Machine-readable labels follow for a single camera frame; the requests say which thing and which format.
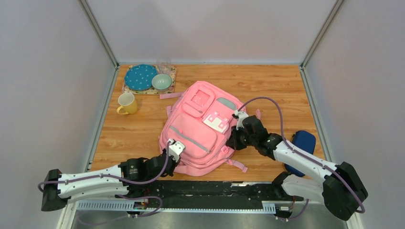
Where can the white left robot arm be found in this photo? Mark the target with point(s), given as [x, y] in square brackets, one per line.
[60, 189]

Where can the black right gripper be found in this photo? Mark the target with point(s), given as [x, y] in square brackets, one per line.
[232, 141]

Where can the blue zip pencil case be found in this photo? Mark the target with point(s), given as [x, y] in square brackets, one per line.
[305, 141]

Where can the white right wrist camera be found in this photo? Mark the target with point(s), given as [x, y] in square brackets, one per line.
[240, 116]

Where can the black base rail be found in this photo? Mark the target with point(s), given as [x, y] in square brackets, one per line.
[211, 196]

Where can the pink backpack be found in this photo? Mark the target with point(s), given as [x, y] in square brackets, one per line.
[201, 119]

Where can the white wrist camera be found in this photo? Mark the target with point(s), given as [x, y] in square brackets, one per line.
[240, 116]
[175, 149]

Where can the blue dotted plate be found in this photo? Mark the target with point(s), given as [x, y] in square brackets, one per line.
[139, 77]

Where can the yellow mug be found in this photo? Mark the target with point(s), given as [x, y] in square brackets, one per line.
[127, 104]

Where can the light green bowl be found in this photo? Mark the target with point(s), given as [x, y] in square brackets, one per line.
[161, 82]

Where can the clear drinking glass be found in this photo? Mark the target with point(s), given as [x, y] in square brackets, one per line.
[164, 65]

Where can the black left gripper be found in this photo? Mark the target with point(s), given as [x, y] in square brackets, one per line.
[175, 164]

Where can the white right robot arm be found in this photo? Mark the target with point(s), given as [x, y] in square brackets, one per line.
[338, 187]

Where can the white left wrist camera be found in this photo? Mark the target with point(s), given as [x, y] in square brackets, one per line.
[175, 149]

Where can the floral tray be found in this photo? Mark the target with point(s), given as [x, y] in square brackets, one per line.
[151, 90]

